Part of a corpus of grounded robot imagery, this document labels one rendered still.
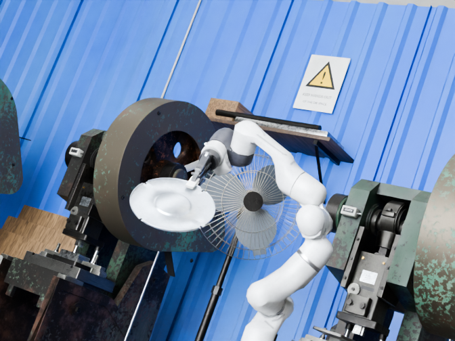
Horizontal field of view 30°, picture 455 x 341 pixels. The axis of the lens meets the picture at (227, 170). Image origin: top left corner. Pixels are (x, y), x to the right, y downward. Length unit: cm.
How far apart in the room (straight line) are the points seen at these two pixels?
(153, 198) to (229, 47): 347
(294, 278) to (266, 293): 12
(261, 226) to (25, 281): 132
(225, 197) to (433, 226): 129
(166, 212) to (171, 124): 171
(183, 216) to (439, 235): 104
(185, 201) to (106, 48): 419
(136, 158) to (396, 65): 198
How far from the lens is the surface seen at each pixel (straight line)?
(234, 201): 422
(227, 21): 636
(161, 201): 284
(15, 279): 471
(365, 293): 369
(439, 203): 334
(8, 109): 596
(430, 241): 332
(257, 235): 425
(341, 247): 374
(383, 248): 378
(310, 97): 563
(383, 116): 538
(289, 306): 308
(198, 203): 286
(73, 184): 481
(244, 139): 309
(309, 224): 295
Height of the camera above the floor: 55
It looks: 12 degrees up
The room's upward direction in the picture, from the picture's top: 20 degrees clockwise
